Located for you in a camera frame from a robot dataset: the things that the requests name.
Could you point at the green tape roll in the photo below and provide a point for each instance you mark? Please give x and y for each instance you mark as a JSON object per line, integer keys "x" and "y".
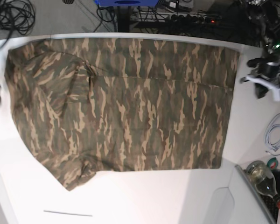
{"x": 272, "y": 163}

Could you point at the camouflage t-shirt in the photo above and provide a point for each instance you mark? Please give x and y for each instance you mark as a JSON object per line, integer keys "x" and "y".
{"x": 85, "y": 105}

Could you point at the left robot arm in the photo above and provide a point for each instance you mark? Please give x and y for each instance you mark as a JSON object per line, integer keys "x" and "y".
{"x": 265, "y": 16}

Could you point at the black power strip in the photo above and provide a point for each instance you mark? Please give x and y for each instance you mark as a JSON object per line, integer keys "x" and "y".
{"x": 196, "y": 18}

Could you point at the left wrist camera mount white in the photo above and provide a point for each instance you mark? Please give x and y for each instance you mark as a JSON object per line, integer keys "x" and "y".
{"x": 262, "y": 84}

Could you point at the white paper label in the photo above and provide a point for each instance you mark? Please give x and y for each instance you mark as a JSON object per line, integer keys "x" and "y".
{"x": 67, "y": 213}

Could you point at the clear plastic bottle red cap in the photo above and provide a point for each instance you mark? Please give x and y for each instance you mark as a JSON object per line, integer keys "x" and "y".
{"x": 263, "y": 180}

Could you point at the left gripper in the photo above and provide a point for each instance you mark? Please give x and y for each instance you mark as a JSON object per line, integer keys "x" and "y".
{"x": 267, "y": 68}

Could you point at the blue bin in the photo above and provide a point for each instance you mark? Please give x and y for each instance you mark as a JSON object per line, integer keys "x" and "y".
{"x": 125, "y": 3}

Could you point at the black mesh tray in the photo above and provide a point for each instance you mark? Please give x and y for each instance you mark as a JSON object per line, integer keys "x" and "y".
{"x": 269, "y": 202}

